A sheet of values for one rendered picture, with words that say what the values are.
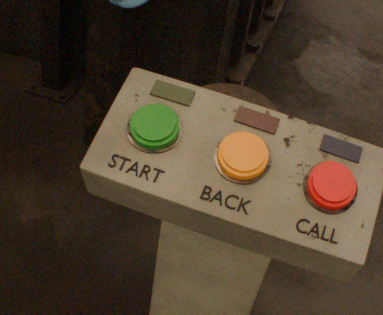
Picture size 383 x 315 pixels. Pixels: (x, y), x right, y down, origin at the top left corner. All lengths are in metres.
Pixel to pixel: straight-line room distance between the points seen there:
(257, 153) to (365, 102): 1.28
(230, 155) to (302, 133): 0.07
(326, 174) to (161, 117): 0.14
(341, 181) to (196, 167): 0.11
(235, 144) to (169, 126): 0.05
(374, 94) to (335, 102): 0.17
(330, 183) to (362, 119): 1.19
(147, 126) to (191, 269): 0.14
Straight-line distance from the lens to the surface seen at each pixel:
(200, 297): 0.55
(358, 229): 0.44
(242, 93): 0.66
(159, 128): 0.45
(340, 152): 0.47
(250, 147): 0.45
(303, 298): 1.13
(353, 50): 1.96
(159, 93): 0.48
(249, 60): 1.59
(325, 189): 0.44
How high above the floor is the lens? 0.90
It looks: 42 degrees down
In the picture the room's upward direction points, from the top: 10 degrees clockwise
